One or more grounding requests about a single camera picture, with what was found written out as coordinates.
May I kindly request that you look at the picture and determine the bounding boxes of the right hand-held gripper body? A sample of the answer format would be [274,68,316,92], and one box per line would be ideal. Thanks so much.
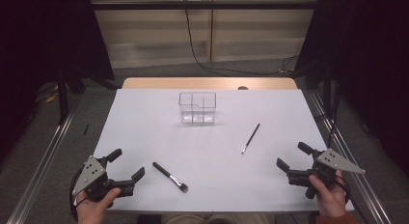
[286,148,367,200]

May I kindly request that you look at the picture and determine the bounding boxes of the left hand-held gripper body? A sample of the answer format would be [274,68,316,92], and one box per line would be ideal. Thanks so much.
[70,155,136,204]

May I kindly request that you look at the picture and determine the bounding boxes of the thick black makeup brush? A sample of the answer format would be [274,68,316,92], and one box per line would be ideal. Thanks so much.
[151,161,190,194]

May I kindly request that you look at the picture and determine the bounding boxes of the clear plastic organizer box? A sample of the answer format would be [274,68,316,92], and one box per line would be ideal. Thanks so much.
[177,91,217,125]

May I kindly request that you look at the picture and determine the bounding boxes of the person's right hand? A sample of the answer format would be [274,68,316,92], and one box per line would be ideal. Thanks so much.
[308,169,348,218]

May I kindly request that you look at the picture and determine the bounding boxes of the person's left hand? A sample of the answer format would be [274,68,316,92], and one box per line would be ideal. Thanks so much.
[75,187,123,224]

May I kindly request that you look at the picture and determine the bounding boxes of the white table sheet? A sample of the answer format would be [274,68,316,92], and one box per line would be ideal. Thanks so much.
[93,88,355,213]

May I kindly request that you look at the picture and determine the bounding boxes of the person's legs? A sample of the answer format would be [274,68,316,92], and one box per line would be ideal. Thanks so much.
[159,212,278,224]

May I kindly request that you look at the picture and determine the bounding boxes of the wooden table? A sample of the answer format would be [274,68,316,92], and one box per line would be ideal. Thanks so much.
[121,76,299,91]

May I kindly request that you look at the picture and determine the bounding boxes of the black curtain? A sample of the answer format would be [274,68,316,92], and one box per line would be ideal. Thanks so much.
[0,0,116,162]
[294,0,409,180]

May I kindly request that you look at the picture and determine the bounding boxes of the black horizontal bar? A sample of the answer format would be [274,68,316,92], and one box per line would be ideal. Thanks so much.
[91,1,320,12]

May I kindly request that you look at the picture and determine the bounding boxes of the left hand-held gripper cable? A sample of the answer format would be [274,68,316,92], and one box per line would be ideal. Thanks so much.
[68,167,89,222]

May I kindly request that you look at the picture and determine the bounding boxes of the hand-held gripper cable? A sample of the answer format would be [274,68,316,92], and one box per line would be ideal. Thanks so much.
[68,167,89,222]
[334,175,352,205]

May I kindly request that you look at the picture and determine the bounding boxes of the right hand-held gripper cable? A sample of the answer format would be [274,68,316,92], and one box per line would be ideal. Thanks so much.
[334,175,352,205]

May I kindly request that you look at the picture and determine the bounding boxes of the metal floor rail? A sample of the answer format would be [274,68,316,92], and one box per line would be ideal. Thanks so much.
[6,99,82,224]
[308,89,393,224]

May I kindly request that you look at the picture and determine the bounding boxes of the black stand post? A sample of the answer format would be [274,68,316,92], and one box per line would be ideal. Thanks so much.
[322,61,333,118]
[56,68,69,126]

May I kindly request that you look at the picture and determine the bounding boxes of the long black floor cable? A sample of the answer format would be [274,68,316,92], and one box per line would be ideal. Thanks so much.
[184,9,300,76]

